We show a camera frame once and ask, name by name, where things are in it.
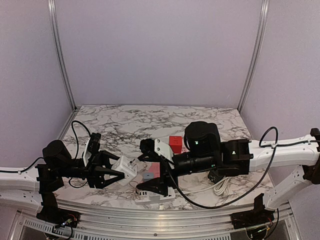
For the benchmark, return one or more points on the aluminium frame post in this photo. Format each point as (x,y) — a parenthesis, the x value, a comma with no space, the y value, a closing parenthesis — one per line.
(259,39)
(59,51)

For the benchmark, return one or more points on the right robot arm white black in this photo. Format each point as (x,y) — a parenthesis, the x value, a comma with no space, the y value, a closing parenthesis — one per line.
(206,151)

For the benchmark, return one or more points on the long white colourful power strip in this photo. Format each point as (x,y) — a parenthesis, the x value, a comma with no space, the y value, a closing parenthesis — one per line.
(184,149)

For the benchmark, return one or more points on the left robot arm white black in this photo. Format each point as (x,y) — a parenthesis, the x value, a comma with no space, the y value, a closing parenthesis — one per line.
(33,187)

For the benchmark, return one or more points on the right aluminium frame post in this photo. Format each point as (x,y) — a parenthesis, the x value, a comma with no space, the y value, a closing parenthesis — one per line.
(259,39)

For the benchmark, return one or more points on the pink triangular power socket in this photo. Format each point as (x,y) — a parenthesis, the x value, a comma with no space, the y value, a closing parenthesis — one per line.
(154,170)

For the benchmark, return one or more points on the white cube socket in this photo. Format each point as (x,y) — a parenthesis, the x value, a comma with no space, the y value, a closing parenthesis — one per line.
(128,167)

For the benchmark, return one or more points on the red cube socket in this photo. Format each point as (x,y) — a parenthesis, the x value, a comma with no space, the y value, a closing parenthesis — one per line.
(176,144)

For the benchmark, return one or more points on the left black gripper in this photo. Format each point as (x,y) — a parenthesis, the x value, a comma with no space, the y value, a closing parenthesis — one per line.
(94,173)

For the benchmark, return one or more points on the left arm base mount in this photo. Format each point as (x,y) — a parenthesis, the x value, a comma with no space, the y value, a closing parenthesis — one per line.
(60,222)

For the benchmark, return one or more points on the aluminium front rail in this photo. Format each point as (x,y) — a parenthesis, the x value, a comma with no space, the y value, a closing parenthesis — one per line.
(111,223)

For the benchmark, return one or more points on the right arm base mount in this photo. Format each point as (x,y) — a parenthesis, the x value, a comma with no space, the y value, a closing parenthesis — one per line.
(255,224)

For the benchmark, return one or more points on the white power strip with USB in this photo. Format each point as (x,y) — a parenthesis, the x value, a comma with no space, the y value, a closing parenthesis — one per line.
(146,197)

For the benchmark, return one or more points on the light blue charger plug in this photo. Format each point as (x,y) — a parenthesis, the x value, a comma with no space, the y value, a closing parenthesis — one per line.
(147,176)

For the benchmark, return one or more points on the dark green charger plug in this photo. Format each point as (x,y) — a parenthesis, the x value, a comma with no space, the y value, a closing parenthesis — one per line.
(214,177)

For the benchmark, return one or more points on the left aluminium frame post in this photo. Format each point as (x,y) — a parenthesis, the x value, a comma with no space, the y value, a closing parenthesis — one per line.
(59,51)

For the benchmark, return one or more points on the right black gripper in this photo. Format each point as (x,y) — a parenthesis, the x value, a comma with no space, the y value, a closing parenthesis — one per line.
(160,183)

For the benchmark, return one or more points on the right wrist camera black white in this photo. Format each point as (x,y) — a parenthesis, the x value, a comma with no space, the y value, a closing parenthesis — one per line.
(157,146)

